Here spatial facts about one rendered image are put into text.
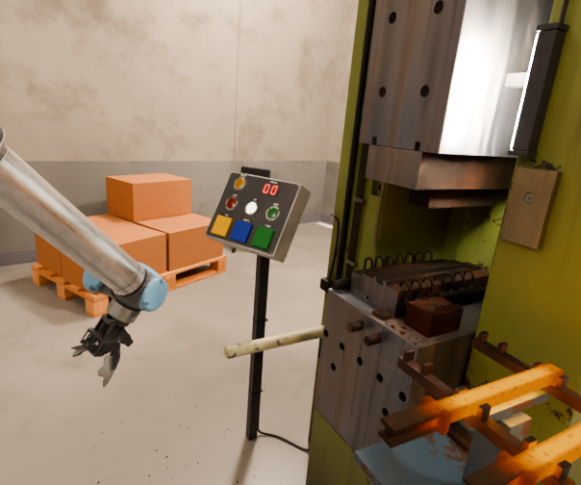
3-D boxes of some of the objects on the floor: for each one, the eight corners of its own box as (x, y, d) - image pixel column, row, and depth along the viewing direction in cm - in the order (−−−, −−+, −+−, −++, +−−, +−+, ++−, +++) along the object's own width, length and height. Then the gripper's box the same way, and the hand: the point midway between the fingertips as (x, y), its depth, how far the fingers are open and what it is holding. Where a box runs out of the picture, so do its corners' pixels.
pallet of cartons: (179, 246, 443) (180, 171, 420) (242, 279, 369) (246, 191, 346) (24, 272, 344) (13, 176, 320) (68, 324, 270) (58, 204, 246)
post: (248, 441, 186) (264, 209, 155) (245, 435, 189) (259, 207, 158) (257, 438, 188) (273, 209, 157) (253, 432, 191) (268, 207, 160)
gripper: (86, 297, 121) (50, 353, 121) (130, 336, 114) (92, 395, 114) (107, 298, 129) (73, 351, 129) (149, 335, 122) (113, 391, 122)
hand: (89, 371), depth 124 cm, fingers open, 14 cm apart
